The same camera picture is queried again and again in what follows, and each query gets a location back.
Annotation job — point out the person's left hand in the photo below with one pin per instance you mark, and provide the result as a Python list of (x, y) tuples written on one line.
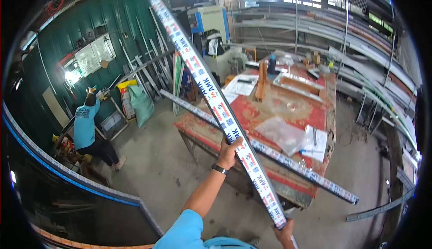
[(227, 154)]

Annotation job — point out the person's right hand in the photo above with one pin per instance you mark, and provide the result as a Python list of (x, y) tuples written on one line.
[(285, 237)]

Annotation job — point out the person's right fingers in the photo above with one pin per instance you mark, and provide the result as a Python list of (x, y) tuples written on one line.
[(287, 226)]

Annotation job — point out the person's left fingers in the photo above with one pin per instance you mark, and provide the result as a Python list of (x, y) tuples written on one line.
[(239, 140)]

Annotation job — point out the long film-wrapped aluminium profile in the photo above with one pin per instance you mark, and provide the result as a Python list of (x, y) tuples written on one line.
[(206, 83)]

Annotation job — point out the metal work table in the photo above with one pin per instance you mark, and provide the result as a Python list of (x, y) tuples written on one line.
[(236, 168)]

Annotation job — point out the black wrist band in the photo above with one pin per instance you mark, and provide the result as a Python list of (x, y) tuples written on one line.
[(220, 169)]

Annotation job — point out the clear plastic bag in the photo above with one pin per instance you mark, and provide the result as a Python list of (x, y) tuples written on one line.
[(281, 134)]

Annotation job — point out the red patterned carpet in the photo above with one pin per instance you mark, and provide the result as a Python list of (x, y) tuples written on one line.
[(276, 110)]

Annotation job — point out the white printed paper sheets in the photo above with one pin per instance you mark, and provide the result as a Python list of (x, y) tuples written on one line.
[(240, 86)]

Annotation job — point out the clear tape roll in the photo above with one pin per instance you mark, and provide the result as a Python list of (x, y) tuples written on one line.
[(291, 106)]

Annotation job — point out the bundle of orange strips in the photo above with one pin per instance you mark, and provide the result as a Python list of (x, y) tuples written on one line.
[(261, 81)]

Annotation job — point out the blue pen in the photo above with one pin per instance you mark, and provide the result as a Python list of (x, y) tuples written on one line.
[(307, 151)]

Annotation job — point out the white paper sheets with clip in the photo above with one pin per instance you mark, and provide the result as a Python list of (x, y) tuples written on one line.
[(317, 142)]

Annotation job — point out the blue bottle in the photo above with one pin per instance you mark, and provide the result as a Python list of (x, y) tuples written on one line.
[(271, 64)]

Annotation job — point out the grey aluminium profile strip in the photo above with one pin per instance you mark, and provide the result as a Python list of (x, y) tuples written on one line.
[(381, 208)]

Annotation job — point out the person's body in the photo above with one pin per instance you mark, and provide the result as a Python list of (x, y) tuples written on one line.
[(189, 232)]

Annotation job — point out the green sack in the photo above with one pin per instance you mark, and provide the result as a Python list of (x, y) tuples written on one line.
[(141, 104)]

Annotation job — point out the leaning aluminium profiles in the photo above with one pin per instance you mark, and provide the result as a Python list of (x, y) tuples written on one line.
[(152, 60)]

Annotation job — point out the white and blue machine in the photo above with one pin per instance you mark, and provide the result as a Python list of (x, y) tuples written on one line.
[(209, 24)]

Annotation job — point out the yellow and red sack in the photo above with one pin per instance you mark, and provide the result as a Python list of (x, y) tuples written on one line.
[(125, 99)]

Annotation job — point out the rack of long profiles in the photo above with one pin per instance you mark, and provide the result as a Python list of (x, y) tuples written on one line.
[(364, 53)]

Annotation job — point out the white aluminium frame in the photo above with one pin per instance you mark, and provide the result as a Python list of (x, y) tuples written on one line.
[(298, 86)]

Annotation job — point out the white wall board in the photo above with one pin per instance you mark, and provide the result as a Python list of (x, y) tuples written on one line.
[(93, 55)]

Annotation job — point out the large blue-edged profile frame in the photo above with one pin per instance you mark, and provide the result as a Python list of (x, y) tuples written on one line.
[(67, 174)]

